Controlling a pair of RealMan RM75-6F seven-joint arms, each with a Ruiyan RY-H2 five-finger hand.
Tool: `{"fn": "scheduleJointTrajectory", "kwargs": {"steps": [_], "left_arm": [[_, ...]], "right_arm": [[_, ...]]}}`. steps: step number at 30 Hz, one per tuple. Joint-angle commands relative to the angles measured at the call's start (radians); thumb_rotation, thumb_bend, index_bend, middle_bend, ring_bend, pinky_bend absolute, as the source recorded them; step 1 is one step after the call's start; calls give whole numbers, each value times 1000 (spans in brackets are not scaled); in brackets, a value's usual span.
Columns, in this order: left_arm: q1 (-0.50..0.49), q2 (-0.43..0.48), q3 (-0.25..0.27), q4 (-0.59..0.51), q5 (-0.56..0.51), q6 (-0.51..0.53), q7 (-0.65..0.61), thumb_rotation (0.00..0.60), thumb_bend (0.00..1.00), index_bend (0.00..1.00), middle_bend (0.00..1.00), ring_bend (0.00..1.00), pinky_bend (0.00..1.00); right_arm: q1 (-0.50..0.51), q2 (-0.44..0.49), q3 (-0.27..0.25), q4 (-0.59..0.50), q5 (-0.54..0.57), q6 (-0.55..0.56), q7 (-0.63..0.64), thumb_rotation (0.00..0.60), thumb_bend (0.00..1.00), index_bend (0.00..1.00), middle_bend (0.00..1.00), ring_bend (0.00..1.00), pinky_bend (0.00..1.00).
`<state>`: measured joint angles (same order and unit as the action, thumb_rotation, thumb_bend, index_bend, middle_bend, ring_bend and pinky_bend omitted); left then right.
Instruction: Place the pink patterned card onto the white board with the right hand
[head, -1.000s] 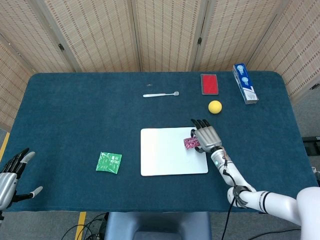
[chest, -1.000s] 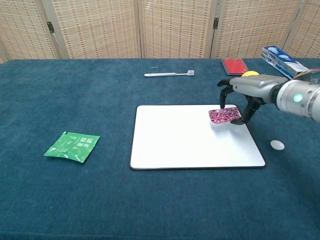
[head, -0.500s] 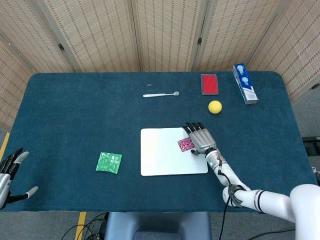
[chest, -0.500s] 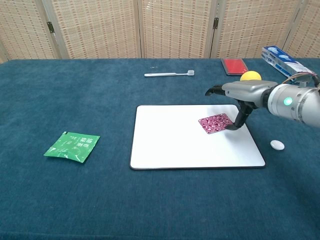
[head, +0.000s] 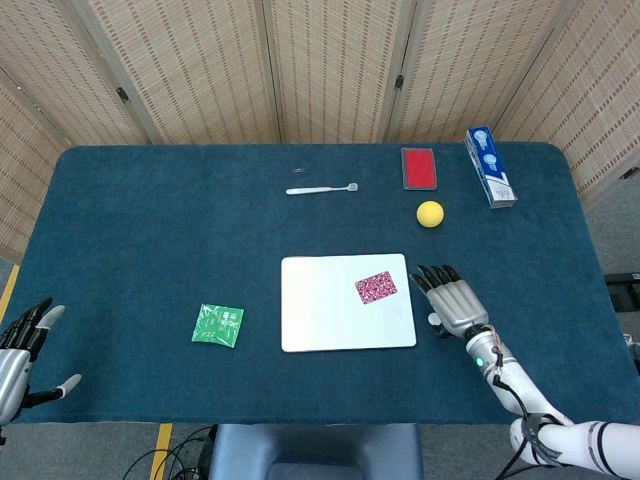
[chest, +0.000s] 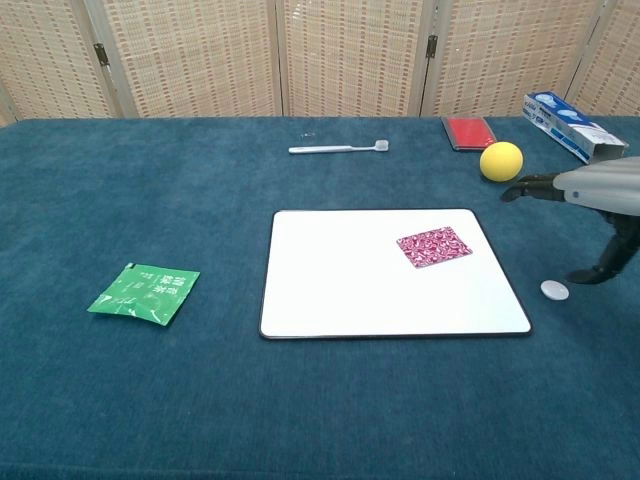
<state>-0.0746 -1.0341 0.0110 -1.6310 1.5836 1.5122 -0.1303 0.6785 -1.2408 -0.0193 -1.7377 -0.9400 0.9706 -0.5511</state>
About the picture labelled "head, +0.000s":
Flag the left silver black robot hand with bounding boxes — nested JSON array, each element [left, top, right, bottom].
[[0, 297, 83, 426]]

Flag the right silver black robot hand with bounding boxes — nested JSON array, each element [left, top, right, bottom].
[[409, 264, 491, 342]]

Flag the red patterned packet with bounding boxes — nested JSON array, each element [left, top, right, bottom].
[[354, 270, 400, 305]]

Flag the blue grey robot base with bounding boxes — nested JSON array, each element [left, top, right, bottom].
[[207, 423, 424, 480]]

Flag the white rectangular board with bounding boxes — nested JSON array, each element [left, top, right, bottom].
[[280, 253, 418, 353]]

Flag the yellow foam ball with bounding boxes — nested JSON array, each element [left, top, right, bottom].
[[416, 200, 445, 230]]

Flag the red flat case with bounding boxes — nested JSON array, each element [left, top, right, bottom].
[[401, 146, 440, 192]]

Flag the blue white carton box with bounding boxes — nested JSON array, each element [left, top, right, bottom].
[[465, 126, 519, 209]]

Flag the yellow floor tape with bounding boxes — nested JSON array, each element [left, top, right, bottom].
[[148, 423, 174, 480]]

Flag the black equipment box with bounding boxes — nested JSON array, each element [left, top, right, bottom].
[[603, 272, 640, 312]]

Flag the white toothbrush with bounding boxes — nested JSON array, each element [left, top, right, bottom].
[[285, 182, 360, 196]]

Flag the teal table cloth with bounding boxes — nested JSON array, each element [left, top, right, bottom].
[[9, 143, 640, 426]]

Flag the green tea packet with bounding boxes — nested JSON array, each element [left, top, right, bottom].
[[190, 303, 245, 348]]

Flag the woven folding screen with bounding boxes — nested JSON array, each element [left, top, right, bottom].
[[0, 0, 640, 266]]

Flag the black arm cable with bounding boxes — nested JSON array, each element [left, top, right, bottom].
[[490, 344, 576, 480]]

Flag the black floor cables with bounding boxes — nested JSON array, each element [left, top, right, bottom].
[[122, 424, 219, 480]]

